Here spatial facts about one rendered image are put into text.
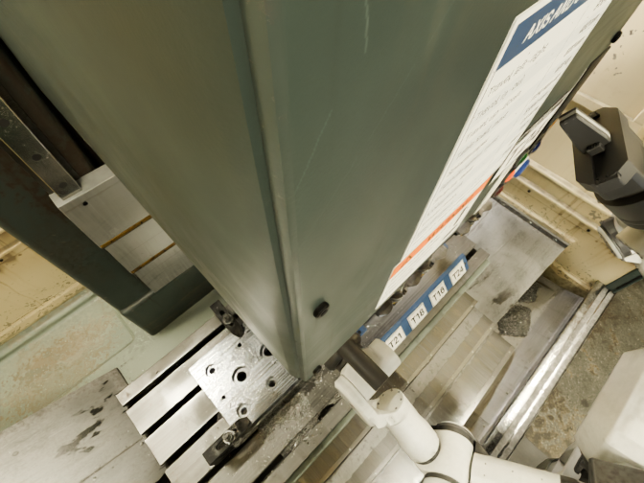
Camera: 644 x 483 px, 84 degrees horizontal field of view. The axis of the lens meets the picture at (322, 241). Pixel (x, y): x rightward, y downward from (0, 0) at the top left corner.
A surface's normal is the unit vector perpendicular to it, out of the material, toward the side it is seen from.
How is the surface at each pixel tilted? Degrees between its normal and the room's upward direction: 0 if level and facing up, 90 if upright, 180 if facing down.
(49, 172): 90
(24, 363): 0
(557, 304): 17
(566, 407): 0
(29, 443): 24
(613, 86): 90
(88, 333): 0
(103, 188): 90
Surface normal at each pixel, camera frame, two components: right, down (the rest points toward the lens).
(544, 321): -0.18, -0.66
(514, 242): -0.27, -0.21
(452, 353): 0.12, -0.57
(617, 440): -0.66, -0.14
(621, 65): -0.72, 0.59
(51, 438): 0.32, -0.69
